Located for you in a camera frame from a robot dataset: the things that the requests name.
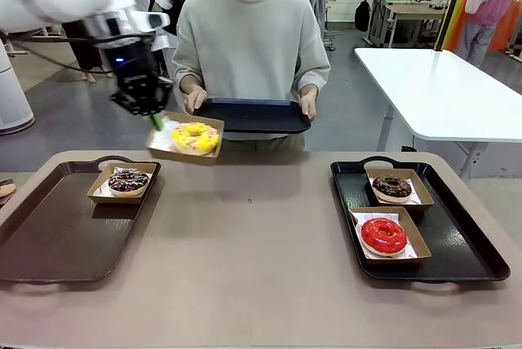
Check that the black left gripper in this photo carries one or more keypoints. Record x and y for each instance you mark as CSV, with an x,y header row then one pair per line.
x,y
130,67

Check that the white printed paper liner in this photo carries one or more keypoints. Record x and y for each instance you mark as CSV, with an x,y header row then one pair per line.
x,y
412,250
124,169
166,137
415,200

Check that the yellow sprinkled donut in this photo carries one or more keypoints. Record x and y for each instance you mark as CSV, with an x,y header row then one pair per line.
x,y
181,141

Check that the brown cardboard food box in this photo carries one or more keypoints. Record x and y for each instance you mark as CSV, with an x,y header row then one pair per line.
x,y
179,158
408,207
391,261
114,200

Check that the purple sprinkled chocolate donut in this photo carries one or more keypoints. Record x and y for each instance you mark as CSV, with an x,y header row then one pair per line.
x,y
120,188

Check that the small black serving tray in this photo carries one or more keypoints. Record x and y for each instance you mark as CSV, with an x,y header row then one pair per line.
x,y
253,116

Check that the chocolate chip glazed donut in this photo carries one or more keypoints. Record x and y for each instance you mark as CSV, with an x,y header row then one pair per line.
x,y
383,192

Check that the red glazed donut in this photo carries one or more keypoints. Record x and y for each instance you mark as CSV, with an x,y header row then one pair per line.
x,y
373,239

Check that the person's right forearm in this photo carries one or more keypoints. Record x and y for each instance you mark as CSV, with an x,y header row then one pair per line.
x,y
188,69

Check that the large brown serving tray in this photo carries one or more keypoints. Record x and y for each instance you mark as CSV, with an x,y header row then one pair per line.
x,y
61,235

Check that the large black serving tray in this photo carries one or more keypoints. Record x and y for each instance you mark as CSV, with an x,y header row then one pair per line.
x,y
456,239

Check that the person's right hand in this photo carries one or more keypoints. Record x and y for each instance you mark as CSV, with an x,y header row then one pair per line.
x,y
195,100

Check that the person's left hand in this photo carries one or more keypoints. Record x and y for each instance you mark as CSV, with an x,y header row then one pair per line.
x,y
309,102

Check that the mannequin blue top black pants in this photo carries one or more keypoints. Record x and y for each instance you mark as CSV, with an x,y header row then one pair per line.
x,y
87,55

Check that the person in beige sweater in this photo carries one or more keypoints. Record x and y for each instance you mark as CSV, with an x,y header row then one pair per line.
x,y
249,39

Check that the white cylindrical air purifier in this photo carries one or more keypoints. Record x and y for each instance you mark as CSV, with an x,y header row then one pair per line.
x,y
12,92

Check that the tan dark-topped donut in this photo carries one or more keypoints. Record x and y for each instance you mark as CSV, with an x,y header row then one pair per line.
x,y
6,189

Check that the black backpack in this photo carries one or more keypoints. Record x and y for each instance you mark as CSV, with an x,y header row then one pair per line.
x,y
362,14

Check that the white background workbench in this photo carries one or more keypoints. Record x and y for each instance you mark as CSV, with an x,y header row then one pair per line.
x,y
408,8

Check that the white side table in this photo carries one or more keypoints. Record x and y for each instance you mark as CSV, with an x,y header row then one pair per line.
x,y
448,92

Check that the black slanted pole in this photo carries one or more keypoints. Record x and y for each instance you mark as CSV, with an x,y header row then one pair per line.
x,y
448,6

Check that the orange hanging fabric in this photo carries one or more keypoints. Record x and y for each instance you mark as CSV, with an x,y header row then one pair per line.
x,y
461,10

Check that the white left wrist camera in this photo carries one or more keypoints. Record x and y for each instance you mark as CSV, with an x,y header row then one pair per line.
x,y
153,20

